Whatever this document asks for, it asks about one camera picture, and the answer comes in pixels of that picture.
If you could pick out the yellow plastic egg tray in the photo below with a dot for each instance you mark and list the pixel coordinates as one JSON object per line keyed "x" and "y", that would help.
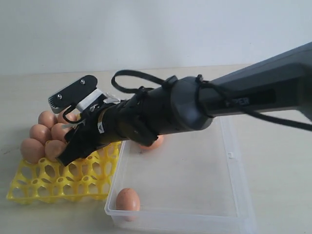
{"x": 49, "y": 181}

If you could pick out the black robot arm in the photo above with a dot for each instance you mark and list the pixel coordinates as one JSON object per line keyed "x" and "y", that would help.
{"x": 283, "y": 82}

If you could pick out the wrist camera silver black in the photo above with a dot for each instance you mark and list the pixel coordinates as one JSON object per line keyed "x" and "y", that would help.
{"x": 80, "y": 95}

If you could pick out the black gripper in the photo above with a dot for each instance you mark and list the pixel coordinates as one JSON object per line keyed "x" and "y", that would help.
{"x": 114, "y": 123}

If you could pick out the clear plastic container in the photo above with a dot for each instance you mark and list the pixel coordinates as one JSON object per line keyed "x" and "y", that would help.
{"x": 193, "y": 183}

